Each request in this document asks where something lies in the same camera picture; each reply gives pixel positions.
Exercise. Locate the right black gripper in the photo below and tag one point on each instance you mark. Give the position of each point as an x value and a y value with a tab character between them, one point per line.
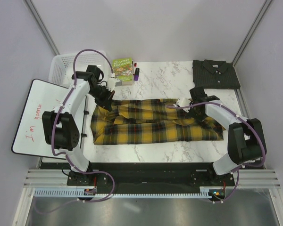
200	118

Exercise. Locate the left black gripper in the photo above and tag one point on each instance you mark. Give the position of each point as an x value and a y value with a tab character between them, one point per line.
106	103

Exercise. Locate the yellow plaid long sleeve shirt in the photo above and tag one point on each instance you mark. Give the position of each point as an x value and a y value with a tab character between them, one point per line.
150	121

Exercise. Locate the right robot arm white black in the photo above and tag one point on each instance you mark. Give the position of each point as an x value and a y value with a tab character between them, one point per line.
246	143

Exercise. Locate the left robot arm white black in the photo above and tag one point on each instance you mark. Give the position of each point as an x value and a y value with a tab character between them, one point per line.
59	126

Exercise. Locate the green treehouse book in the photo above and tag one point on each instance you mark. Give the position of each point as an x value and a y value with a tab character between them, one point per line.
123	70

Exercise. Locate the folded dark striped shirt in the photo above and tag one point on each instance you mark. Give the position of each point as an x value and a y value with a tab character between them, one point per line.
211	74

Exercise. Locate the purple highlighter marker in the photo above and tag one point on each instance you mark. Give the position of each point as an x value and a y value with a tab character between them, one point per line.
136	74

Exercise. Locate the white plastic basket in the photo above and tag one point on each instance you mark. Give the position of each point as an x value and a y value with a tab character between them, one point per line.
61	69

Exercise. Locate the whiteboard with red writing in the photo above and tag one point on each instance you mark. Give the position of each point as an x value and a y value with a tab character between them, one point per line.
29	138

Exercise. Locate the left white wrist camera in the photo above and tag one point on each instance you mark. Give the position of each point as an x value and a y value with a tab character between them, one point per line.
114	82

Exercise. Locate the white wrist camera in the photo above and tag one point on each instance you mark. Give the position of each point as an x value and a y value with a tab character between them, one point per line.
183	103
114	82

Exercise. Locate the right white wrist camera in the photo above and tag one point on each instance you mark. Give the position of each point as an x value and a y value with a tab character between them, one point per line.
183	103

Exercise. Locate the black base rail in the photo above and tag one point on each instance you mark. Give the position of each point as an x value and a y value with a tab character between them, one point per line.
136	178

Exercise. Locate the white slotted cable duct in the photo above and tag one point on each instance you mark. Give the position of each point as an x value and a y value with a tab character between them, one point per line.
85	192

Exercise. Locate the left aluminium corner post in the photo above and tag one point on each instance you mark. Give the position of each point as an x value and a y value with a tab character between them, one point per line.
41	25

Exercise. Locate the aluminium corner post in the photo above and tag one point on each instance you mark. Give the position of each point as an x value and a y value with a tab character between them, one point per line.
41	25
254	26

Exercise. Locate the right aluminium corner post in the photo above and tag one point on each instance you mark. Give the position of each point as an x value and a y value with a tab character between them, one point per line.
254	26

